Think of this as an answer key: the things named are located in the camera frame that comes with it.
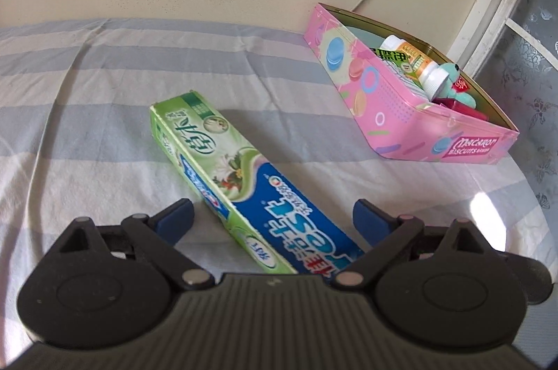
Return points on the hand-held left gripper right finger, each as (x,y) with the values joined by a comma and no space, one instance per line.
(370,222)

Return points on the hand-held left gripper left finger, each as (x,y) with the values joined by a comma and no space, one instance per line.
(176,219)

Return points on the green toothpaste box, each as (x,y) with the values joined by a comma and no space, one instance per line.
(244,187)

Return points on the pink biscuit tin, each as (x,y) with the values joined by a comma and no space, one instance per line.
(375,99)

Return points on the teal plush toy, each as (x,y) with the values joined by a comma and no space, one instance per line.
(462,95)

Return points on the white pill bottle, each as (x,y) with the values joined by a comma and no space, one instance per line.
(418,62)

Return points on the green wipes packet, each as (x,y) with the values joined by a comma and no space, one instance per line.
(383,55)

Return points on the striped bed sheet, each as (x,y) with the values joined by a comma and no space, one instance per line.
(109,91)

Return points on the patterned window glass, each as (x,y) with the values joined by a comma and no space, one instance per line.
(536,91)

